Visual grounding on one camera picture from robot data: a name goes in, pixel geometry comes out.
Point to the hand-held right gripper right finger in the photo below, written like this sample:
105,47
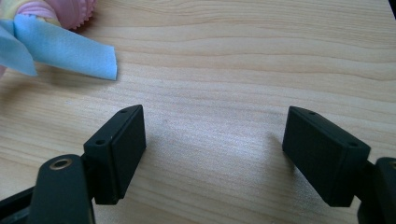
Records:
323,155

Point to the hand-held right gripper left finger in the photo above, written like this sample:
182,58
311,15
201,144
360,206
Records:
124,149

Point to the pink plush toy blue ribbon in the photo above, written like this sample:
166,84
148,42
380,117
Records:
62,46

